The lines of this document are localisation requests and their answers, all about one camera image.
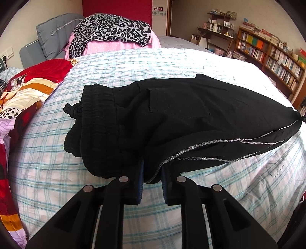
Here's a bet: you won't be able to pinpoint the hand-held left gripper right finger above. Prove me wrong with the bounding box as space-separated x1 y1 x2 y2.
162 165 279 249

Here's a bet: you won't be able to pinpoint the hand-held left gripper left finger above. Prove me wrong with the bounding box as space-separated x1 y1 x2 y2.
26 160 145 249

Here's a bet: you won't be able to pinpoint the black pants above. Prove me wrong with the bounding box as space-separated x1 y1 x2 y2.
63 74 306 185

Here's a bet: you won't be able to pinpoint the plaid bed sheet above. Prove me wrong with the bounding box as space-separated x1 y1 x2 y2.
8 48 306 247

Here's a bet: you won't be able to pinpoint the pink dotted pillow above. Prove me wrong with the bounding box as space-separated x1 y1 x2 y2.
64 30 161 60

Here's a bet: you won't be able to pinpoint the red patterned quilt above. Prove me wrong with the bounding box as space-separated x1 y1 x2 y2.
0 59 78 242

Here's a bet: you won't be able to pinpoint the leopard print cloth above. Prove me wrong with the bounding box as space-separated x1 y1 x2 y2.
68 13 152 59

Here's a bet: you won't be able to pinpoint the wooden desk with shelf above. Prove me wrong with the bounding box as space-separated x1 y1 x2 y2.
191 10 238 57

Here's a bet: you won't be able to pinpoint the wooden bookshelf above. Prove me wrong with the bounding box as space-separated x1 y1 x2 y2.
233 20 306 101

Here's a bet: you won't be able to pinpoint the grey bed headboard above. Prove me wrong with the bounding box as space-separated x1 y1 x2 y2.
20 39 48 70

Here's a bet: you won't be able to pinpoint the grey quilted cushion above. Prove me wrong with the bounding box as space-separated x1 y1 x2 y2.
36 13 85 54

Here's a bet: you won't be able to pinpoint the red headboard panel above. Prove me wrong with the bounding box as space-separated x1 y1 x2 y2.
82 0 153 30

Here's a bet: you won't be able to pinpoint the wall sticker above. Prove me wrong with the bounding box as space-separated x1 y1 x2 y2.
152 6 166 17

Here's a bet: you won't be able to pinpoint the wall socket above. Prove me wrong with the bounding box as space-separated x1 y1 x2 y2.
0 47 14 60

